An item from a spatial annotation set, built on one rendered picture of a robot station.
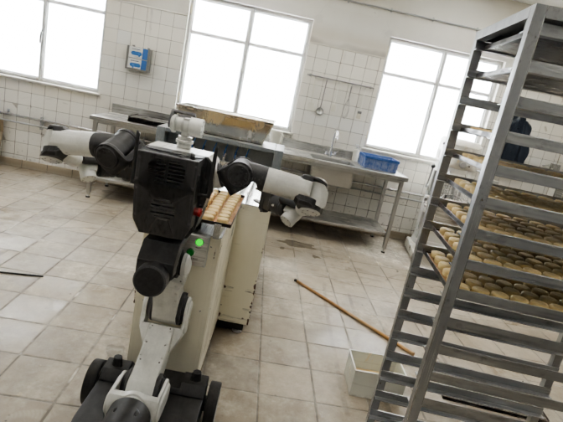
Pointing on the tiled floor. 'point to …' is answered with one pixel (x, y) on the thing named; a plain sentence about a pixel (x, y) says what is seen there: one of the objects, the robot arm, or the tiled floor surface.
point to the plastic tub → (369, 374)
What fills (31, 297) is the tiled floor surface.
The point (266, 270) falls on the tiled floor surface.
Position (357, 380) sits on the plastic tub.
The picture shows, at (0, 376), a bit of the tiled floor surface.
